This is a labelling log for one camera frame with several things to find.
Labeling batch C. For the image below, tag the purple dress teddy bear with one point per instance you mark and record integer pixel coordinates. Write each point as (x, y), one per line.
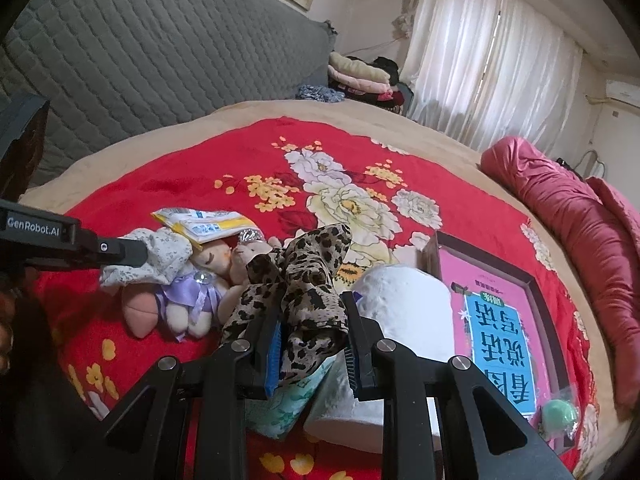
(196, 301)

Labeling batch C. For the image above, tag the white floral cloth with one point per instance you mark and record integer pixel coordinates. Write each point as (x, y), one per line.
(169, 256)

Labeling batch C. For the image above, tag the blue patterned cloth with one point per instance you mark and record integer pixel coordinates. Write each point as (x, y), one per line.
(319, 93)

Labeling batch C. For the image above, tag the red floral blanket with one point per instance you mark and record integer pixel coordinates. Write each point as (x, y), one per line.
(290, 177)

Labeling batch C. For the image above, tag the white curtain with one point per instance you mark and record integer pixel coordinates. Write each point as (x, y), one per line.
(481, 70)

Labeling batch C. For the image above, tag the folded clothes stack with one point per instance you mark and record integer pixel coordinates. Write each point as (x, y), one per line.
(375, 83)

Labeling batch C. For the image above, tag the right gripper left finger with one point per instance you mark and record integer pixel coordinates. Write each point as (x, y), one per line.
(146, 436)

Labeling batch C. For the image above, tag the light blue tissue pack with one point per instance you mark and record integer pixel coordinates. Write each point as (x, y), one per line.
(276, 417)

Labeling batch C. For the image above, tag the white paper towel roll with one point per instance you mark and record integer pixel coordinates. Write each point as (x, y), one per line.
(412, 308)

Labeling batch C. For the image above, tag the pink picture book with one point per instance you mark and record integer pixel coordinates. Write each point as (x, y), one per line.
(497, 325)

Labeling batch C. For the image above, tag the white air conditioner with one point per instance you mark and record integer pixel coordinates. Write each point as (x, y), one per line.
(623, 92)

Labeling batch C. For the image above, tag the grey quilted headboard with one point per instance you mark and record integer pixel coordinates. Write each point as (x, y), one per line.
(113, 69)

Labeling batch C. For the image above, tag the leopard print cloth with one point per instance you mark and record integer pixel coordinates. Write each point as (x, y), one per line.
(298, 280)

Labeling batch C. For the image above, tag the pink rolled duvet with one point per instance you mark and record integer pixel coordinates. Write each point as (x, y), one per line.
(599, 230)

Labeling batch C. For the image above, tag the pink dress teddy bear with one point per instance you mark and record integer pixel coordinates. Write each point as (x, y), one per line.
(251, 243)

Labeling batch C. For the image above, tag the green ball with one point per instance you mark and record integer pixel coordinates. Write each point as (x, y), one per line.
(558, 416)

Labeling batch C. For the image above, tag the yellow white snack packet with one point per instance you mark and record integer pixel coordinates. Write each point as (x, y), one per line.
(202, 227)

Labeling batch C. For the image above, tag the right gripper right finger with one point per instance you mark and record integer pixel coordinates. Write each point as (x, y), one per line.
(441, 419)

